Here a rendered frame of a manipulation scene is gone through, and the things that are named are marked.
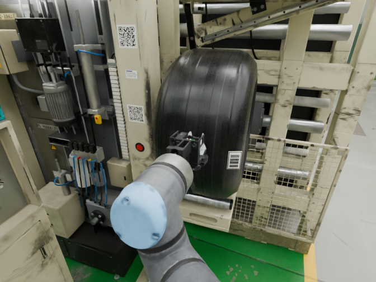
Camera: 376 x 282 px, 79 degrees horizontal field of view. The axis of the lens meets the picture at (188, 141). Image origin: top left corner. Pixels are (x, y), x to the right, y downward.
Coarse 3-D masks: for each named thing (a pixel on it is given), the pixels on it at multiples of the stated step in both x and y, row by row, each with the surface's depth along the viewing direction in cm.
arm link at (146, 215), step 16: (144, 176) 38; (160, 176) 38; (176, 176) 41; (128, 192) 34; (144, 192) 34; (160, 192) 35; (176, 192) 39; (112, 208) 35; (128, 208) 33; (144, 208) 32; (160, 208) 34; (176, 208) 38; (112, 224) 35; (128, 224) 34; (144, 224) 33; (160, 224) 33; (176, 224) 37; (128, 240) 35; (144, 240) 34; (160, 240) 36
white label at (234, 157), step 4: (228, 152) 67; (232, 152) 67; (236, 152) 67; (240, 152) 67; (228, 156) 67; (232, 156) 67; (236, 156) 67; (240, 156) 67; (228, 160) 68; (232, 160) 68; (236, 160) 68; (240, 160) 68; (228, 164) 68; (232, 164) 68; (236, 164) 69; (240, 164) 69; (228, 168) 69; (232, 168) 69; (236, 168) 69
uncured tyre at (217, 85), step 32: (192, 64) 73; (224, 64) 71; (256, 64) 81; (160, 96) 74; (192, 96) 68; (224, 96) 66; (160, 128) 72; (192, 128) 68; (224, 128) 65; (224, 160) 68; (224, 192) 78
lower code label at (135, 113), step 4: (128, 108) 95; (132, 108) 94; (136, 108) 93; (140, 108) 93; (128, 112) 96; (132, 112) 95; (136, 112) 94; (140, 112) 94; (132, 116) 96; (136, 116) 95; (140, 116) 94; (132, 120) 97; (136, 120) 96; (140, 120) 95
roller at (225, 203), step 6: (186, 198) 96; (192, 198) 95; (198, 198) 95; (204, 198) 94; (210, 198) 94; (228, 198) 94; (210, 204) 94; (216, 204) 93; (222, 204) 92; (228, 204) 91
